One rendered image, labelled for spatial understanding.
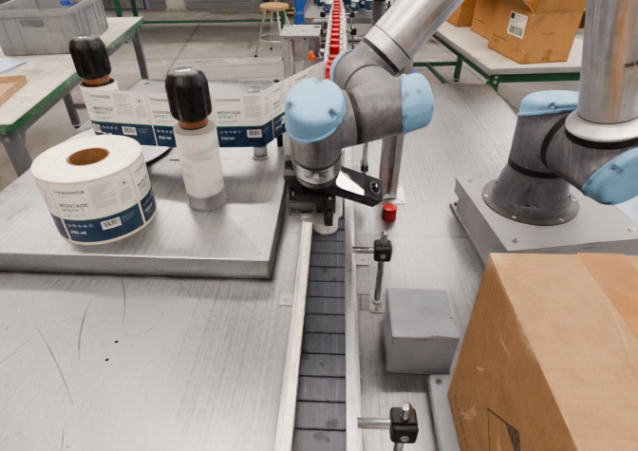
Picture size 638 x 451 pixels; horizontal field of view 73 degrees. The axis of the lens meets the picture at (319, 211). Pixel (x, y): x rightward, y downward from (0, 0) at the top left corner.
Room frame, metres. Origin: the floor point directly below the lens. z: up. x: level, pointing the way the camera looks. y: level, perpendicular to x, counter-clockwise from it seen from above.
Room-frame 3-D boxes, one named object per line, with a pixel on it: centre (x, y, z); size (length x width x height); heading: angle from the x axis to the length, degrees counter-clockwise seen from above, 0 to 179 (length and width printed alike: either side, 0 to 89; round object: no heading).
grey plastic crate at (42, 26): (2.61, 1.50, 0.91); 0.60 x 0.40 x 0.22; 8
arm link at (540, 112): (0.76, -0.44, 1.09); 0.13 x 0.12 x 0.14; 13
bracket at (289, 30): (1.31, 0.05, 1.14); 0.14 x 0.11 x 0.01; 177
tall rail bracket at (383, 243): (0.55, -0.09, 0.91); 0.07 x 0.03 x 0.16; 87
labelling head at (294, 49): (1.31, 0.05, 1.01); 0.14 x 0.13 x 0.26; 177
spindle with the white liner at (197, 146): (0.82, 0.26, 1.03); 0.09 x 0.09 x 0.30
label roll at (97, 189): (0.76, 0.46, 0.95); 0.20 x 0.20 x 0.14
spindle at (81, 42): (1.08, 0.56, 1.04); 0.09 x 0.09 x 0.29
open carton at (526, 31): (2.42, -1.15, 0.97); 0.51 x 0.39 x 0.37; 100
